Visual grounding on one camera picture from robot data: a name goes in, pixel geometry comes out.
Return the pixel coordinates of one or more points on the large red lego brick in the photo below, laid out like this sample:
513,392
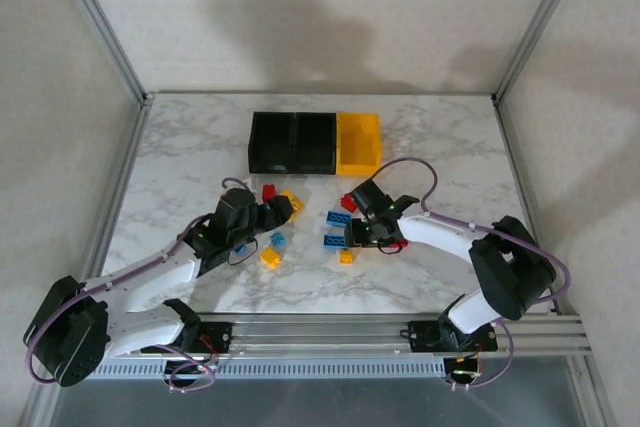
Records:
346,202

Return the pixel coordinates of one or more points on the small yellow lego brick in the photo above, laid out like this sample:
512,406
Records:
346,257

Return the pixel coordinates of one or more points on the small blue square lego brick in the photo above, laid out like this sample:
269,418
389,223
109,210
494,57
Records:
278,239

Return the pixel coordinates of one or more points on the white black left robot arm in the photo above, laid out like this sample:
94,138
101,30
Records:
150,272

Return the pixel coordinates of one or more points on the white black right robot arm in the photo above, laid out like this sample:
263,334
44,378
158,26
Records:
435,234

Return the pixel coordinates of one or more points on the yellow square lego brick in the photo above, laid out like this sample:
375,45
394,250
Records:
287,195

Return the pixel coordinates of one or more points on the yellow plastic bin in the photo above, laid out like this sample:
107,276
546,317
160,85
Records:
357,147

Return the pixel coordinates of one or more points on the black plastic bin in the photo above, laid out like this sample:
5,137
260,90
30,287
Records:
315,147
270,147

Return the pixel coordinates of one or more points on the grey metal panel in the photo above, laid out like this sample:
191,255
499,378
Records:
325,407

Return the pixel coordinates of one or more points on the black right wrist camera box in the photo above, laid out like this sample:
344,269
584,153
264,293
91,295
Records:
359,234

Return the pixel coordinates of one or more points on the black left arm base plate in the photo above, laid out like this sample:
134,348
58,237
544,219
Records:
220,334

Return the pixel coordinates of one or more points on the aluminium table side rail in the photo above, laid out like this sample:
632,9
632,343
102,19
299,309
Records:
529,197
117,187

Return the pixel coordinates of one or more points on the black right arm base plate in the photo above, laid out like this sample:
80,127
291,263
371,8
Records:
422,334

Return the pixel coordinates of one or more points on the wide aluminium mounting rail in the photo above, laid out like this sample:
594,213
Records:
325,332

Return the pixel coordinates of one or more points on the aluminium frame post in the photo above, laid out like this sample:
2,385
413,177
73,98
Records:
537,22
100,22

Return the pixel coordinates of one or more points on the aluminium frame leg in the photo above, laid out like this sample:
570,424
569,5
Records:
35,409
593,397

